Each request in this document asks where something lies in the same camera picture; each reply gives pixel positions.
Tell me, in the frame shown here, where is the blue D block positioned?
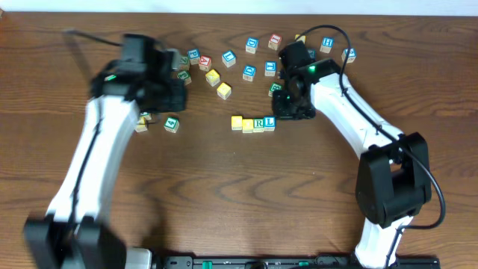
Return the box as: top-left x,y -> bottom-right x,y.
242,65 -> 256,81

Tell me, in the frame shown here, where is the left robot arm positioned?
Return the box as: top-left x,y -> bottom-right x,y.
24,59 -> 187,268

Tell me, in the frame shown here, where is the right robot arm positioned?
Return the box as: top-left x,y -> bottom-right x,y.
272,41 -> 436,268

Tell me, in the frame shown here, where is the yellow K block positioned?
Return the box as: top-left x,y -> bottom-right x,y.
205,69 -> 220,87

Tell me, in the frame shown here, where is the blue 2 block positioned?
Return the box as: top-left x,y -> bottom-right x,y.
341,48 -> 356,63

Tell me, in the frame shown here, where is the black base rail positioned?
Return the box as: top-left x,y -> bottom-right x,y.
125,247 -> 441,269

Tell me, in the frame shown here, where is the blue P block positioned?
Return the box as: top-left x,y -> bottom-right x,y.
187,49 -> 201,65

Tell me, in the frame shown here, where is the yellow C block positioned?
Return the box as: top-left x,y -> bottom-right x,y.
231,115 -> 243,131

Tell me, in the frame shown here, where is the blue H block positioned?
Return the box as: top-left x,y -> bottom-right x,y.
320,37 -> 335,54

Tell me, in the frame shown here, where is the yellow block top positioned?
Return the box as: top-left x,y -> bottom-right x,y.
294,34 -> 306,43

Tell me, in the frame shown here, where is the red A block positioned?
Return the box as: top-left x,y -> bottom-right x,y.
198,55 -> 212,72

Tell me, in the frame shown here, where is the red I block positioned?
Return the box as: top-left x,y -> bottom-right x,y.
268,34 -> 282,51

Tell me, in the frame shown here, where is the green B block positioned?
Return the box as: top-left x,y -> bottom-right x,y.
268,82 -> 282,97

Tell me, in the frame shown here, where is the green 4 block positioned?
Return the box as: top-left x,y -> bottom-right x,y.
164,117 -> 180,133

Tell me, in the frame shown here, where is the green Z block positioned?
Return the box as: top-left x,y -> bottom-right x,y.
179,56 -> 190,70

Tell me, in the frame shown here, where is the yellow O block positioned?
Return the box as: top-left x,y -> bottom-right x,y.
242,119 -> 254,133

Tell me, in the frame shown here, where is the green J block left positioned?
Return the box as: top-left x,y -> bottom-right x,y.
177,70 -> 192,85

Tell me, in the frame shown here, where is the yellow S block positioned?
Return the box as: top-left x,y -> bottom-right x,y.
217,82 -> 232,100

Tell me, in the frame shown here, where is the blue I block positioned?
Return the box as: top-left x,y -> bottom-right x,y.
264,61 -> 277,77

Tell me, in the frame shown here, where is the green R block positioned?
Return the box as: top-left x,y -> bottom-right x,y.
253,118 -> 264,132

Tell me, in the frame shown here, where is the green V block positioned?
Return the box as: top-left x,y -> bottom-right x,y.
140,112 -> 152,120

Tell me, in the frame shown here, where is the yellow block lower left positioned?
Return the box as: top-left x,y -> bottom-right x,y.
135,117 -> 148,133

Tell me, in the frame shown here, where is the blue l block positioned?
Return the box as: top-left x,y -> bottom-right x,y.
264,116 -> 276,132
222,50 -> 237,68

